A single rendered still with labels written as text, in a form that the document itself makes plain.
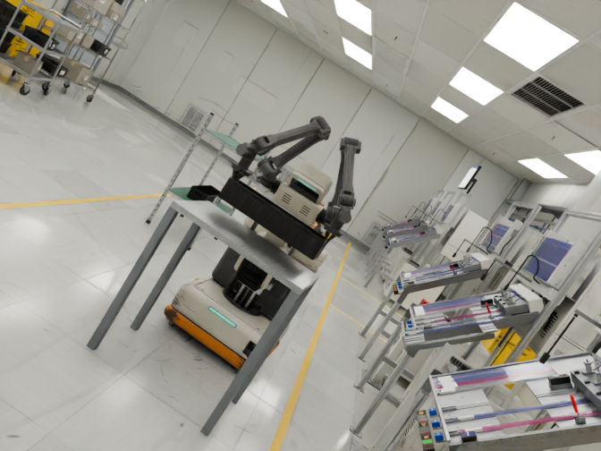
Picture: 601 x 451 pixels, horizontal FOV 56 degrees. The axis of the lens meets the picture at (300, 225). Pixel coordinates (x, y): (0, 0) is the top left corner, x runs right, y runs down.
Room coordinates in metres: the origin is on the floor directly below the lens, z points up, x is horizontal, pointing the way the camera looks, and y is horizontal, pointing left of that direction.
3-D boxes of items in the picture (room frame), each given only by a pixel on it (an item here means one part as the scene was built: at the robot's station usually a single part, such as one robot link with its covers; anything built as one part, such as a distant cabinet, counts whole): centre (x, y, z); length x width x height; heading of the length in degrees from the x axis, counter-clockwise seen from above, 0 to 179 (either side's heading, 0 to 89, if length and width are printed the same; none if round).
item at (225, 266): (3.48, 0.03, 0.59); 0.55 x 0.34 x 0.83; 82
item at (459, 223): (8.32, -1.88, 0.95); 1.36 x 0.82 x 1.90; 86
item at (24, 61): (6.76, 3.85, 0.30); 0.30 x 0.23 x 0.18; 15
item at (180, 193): (5.15, 0.89, 0.55); 0.91 x 0.46 x 1.10; 176
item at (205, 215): (2.62, 0.16, 0.40); 0.70 x 0.45 x 0.80; 82
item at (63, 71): (7.71, 4.08, 0.29); 0.40 x 0.30 x 0.14; 176
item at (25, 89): (6.77, 3.85, 0.50); 0.90 x 0.54 x 1.00; 11
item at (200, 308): (3.38, 0.05, 0.16); 0.67 x 0.64 x 0.25; 172
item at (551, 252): (3.58, -1.47, 1.52); 0.51 x 0.13 x 0.27; 176
